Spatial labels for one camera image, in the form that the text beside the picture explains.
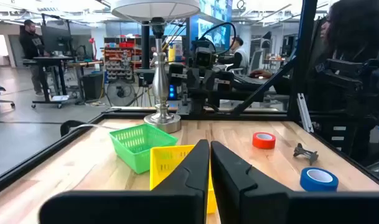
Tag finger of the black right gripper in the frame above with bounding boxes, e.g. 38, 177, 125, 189
205, 70, 223, 91
186, 67, 200, 91

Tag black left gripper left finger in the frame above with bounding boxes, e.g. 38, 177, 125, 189
39, 139, 210, 224

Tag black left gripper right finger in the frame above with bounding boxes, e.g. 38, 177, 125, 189
210, 141, 379, 224

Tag red tape roll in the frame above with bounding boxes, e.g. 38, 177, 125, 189
251, 131, 276, 150

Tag blue tape roll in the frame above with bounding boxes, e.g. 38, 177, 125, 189
299, 167, 339, 192

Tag control box blue lights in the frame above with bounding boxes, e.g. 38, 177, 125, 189
167, 83, 179, 101

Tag silver table lamp white shade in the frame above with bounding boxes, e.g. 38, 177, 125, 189
110, 0, 202, 134

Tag yellow canister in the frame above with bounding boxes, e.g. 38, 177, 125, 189
167, 35, 183, 63

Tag seated person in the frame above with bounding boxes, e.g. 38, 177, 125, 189
226, 36, 250, 72

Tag yellow plastic basket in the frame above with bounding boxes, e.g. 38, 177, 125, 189
149, 144, 218, 215

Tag person's hand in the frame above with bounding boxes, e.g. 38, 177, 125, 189
250, 68, 273, 79

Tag round floor fan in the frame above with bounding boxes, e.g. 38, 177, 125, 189
106, 79, 136, 107

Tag shelf with parts bins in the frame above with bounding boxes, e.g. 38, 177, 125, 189
102, 36, 143, 82

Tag green plastic basket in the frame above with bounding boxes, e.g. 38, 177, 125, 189
109, 123, 179, 174

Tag black waste bin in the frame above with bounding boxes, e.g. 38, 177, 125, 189
82, 72, 105, 101

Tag silver aluminium extrusion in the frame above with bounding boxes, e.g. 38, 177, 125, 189
296, 92, 314, 134

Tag black monitor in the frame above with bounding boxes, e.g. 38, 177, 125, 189
41, 24, 72, 53

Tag black standing desk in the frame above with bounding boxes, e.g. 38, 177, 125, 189
22, 55, 105, 109

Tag person beside table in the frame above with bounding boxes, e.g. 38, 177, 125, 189
271, 0, 379, 162

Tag standing person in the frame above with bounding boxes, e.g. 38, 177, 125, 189
19, 19, 50, 96

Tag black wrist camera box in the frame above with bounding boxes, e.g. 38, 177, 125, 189
194, 46, 217, 68

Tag black aluminium rig frame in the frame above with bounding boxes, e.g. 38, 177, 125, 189
0, 0, 379, 198

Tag white lamp cable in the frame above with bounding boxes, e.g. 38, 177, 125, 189
69, 123, 120, 133

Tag black cable clamp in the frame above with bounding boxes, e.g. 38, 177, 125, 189
60, 119, 86, 138

